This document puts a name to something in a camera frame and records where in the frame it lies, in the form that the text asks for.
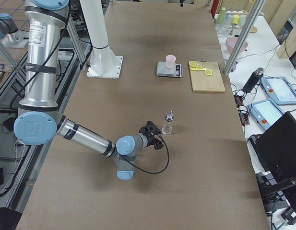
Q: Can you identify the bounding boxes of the aluminium frame post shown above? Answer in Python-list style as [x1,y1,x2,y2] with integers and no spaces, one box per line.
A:
[223,0,266,75]

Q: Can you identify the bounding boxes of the silver kitchen scale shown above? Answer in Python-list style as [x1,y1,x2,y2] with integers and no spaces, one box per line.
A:
[156,61,183,78]

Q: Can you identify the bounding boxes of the glass sauce bottle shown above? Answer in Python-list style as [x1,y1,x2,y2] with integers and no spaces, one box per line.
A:
[162,110,174,135]

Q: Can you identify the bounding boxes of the pink bowl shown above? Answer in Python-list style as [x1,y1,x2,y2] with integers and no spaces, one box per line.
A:
[225,37,248,54]

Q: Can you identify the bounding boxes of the green cup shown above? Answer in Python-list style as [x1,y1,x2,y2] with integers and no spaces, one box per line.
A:
[215,7,226,25]

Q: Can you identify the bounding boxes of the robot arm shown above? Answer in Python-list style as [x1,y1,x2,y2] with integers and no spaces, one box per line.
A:
[14,0,166,180]

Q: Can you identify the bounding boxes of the pink plastic cup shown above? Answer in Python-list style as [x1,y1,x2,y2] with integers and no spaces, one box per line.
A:
[166,55,176,69]

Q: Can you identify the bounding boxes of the yellow plastic knife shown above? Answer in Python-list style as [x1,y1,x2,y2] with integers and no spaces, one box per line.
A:
[190,68,212,71]

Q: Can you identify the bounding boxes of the wooden cutting board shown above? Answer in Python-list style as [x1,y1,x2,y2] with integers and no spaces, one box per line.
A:
[189,61,225,93]

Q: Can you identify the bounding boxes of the white camera mast base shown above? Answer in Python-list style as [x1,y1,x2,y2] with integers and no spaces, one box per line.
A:
[80,0,123,79]

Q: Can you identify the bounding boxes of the black monitor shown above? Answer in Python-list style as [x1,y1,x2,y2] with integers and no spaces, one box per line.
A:
[249,112,296,182]

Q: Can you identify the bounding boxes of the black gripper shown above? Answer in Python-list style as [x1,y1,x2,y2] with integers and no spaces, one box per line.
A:
[139,126,164,150]

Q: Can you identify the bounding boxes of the yellow cup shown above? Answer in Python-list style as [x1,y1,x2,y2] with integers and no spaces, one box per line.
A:
[232,15,239,25]

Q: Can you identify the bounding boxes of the black thermos bottle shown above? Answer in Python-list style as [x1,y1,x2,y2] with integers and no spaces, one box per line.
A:
[242,68,264,93]

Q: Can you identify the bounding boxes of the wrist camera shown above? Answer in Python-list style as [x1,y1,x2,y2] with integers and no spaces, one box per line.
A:
[146,121,162,137]

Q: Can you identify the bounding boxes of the blue teach pendant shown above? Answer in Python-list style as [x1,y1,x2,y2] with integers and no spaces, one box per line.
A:
[248,99,284,130]
[260,77,296,105]

